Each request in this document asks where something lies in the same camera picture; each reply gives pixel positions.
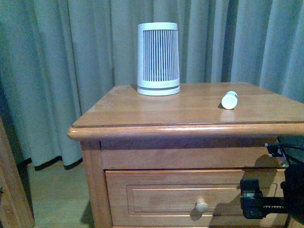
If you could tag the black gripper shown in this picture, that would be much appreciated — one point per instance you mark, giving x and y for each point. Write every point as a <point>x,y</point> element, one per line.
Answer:
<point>255,206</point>

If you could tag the wooden drawer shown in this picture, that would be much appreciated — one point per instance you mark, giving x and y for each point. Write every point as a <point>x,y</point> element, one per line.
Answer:
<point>168,198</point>

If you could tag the wooden nightstand cabinet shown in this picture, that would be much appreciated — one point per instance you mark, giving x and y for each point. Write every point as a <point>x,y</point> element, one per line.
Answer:
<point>188,131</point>

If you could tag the white slatted air purifier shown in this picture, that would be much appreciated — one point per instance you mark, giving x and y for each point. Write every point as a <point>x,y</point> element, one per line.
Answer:
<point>158,71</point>

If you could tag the wooden furniture edge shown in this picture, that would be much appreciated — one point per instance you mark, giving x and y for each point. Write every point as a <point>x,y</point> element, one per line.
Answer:
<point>14,207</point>

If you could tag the grey pleated curtain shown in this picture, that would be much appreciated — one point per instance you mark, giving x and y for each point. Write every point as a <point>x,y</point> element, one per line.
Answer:
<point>59,57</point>

